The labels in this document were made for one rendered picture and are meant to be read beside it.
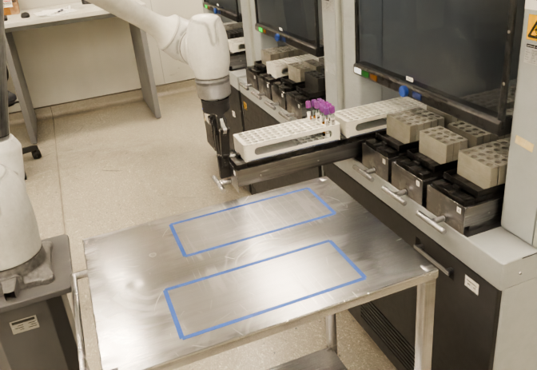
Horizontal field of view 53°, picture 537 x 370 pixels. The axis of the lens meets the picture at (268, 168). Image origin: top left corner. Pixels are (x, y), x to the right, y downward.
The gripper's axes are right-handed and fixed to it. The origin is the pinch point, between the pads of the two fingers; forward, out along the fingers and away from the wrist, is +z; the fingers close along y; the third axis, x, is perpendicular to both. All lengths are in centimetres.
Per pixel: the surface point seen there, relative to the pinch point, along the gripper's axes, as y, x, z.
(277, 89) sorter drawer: 55, -39, 0
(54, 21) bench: 280, 35, -7
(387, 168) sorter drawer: -21.6, -39.5, 1.9
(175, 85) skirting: 350, -54, 74
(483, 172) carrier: -49, -47, -6
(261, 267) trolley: -53, 9, -2
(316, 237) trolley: -48.9, -4.9, -2.2
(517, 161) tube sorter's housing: -57, -48, -12
